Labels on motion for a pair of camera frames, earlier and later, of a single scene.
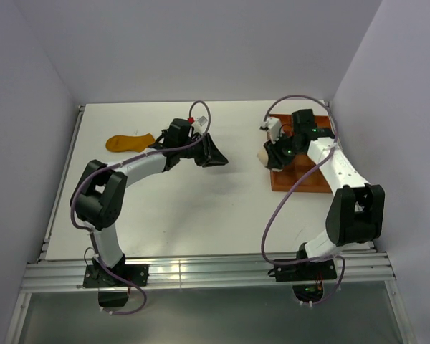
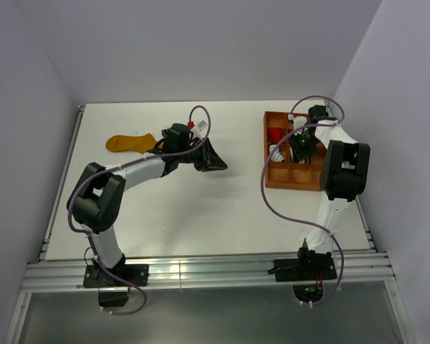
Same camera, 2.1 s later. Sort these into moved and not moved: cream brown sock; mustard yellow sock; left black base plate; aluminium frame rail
Moved: cream brown sock
Not moved: aluminium frame rail; left black base plate; mustard yellow sock
